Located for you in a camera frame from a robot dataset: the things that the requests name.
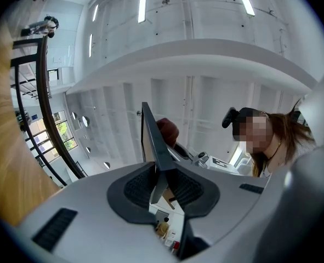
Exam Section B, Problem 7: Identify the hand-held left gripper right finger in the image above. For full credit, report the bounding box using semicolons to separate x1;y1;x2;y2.
164;163;274;260

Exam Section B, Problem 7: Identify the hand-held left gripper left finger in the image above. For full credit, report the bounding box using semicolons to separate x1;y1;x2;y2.
13;161;180;263

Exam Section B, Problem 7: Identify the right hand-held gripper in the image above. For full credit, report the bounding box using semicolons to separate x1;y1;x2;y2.
172;142;252;176

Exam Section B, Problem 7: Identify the brown wiping cloth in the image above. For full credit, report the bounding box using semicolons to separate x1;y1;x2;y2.
156;117;180;148

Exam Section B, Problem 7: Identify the framed deer picture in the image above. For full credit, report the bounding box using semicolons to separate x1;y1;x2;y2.
140;101;186;205

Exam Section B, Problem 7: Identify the person's grey knit shirt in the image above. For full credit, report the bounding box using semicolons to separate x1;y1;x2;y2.
260;135;319;178

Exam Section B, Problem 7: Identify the person's head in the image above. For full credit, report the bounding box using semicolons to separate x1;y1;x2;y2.
232;111;286;158

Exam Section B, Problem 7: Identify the large paned window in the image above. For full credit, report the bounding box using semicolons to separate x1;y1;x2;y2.
24;110;78;172

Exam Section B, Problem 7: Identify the group of ceiling strip lights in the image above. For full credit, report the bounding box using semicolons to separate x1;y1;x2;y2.
89;0;256;58

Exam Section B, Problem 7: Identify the black head-worn camera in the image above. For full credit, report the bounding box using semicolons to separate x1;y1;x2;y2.
221;107;260;142

